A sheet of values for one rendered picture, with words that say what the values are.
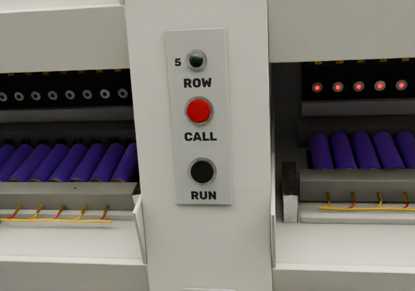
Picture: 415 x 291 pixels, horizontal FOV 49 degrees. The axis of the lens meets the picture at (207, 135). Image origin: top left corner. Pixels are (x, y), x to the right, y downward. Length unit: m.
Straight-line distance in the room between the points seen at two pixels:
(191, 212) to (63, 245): 0.12
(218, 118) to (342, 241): 0.14
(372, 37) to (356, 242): 0.15
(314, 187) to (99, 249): 0.18
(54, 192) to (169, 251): 0.13
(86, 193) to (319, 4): 0.24
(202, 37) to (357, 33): 0.10
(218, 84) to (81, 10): 0.11
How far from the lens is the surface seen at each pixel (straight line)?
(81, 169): 0.45
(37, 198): 0.43
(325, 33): 0.31
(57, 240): 0.41
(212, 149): 0.31
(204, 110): 0.30
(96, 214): 0.41
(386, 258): 0.36
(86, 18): 0.33
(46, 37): 0.34
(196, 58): 0.30
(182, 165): 0.32
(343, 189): 0.40
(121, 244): 0.38
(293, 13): 0.30
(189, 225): 0.34
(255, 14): 0.30
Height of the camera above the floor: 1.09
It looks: 13 degrees down
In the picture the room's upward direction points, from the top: 3 degrees counter-clockwise
